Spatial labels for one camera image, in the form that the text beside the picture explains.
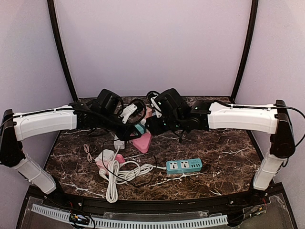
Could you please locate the teal charger plug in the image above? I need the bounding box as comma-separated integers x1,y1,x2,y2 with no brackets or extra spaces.
135,124,146,135

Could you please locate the pink triangular power socket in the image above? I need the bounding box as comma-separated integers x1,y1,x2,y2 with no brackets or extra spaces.
132,133,152,153

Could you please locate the pink charger plug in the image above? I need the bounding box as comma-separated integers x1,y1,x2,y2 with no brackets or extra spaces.
144,106,153,119

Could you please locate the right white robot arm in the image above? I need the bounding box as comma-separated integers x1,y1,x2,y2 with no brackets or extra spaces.
145,100,295,191

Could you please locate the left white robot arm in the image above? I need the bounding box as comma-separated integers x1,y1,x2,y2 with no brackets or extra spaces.
0,103,142,195

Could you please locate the white and pink cube socket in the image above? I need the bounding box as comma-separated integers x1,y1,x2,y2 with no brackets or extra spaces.
95,149,125,170

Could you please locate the white power strip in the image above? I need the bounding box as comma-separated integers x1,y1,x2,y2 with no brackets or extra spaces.
113,135,126,150

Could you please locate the teal power strip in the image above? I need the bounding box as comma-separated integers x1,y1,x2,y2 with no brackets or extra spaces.
166,158,203,175

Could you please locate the small circuit board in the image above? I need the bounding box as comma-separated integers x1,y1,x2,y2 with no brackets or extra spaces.
69,213,90,225

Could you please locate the pink thin cable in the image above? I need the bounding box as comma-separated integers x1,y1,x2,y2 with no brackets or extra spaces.
82,144,93,164

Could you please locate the white bundled power cable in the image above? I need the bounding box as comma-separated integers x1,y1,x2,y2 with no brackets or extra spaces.
98,143,167,204

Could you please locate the white slotted cable duct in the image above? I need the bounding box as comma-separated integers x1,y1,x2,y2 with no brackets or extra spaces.
31,203,229,229

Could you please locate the left black frame post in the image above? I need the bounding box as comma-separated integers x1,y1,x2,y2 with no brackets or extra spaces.
47,0,78,102

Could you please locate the black frame post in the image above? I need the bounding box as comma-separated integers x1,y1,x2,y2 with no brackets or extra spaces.
47,0,78,102
230,0,259,103

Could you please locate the right black frame post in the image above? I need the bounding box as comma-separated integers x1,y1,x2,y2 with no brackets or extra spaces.
230,0,259,103

